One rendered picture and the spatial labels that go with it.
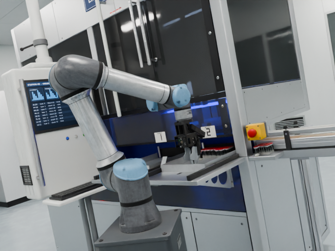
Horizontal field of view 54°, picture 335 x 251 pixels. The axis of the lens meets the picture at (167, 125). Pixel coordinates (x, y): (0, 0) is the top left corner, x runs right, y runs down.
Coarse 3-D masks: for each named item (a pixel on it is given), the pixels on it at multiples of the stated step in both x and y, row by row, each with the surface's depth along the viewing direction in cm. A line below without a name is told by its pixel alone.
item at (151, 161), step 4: (184, 152) 185; (148, 156) 199; (152, 156) 202; (156, 156) 204; (172, 156) 178; (176, 156) 180; (180, 156) 182; (144, 160) 196; (148, 160) 199; (152, 160) 199; (156, 160) 196; (160, 160) 193; (168, 160) 174; (148, 164) 187; (152, 164) 165; (156, 164) 167; (160, 164) 169; (148, 168) 164
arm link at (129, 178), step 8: (120, 160) 119; (128, 160) 117; (136, 160) 116; (120, 168) 110; (128, 168) 110; (136, 168) 110; (144, 168) 112; (112, 176) 117; (120, 176) 110; (128, 176) 109; (136, 176) 110; (144, 176) 111; (112, 184) 117; (120, 184) 111; (128, 184) 110; (136, 184) 110; (144, 184) 111; (120, 192) 112; (128, 192) 110; (136, 192) 110; (144, 192) 111; (120, 200) 113; (128, 200) 110; (136, 200) 110
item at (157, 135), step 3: (156, 132) 192; (159, 132) 190; (162, 132) 189; (156, 135) 192; (159, 135) 191; (162, 135) 189; (165, 135) 188; (156, 138) 193; (159, 138) 191; (162, 138) 190; (165, 138) 188; (156, 141) 193; (159, 141) 191; (162, 141) 190; (165, 141) 188
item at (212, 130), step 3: (204, 126) 169; (207, 126) 168; (210, 126) 167; (213, 126) 165; (201, 129) 170; (204, 129) 169; (207, 129) 168; (210, 129) 167; (213, 129) 166; (210, 132) 167; (213, 132) 166; (213, 135) 166
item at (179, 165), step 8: (232, 152) 159; (176, 160) 166; (184, 160) 171; (200, 160) 168; (208, 160) 164; (216, 160) 148; (168, 168) 155; (176, 168) 151; (184, 168) 148; (192, 168) 145; (200, 168) 142
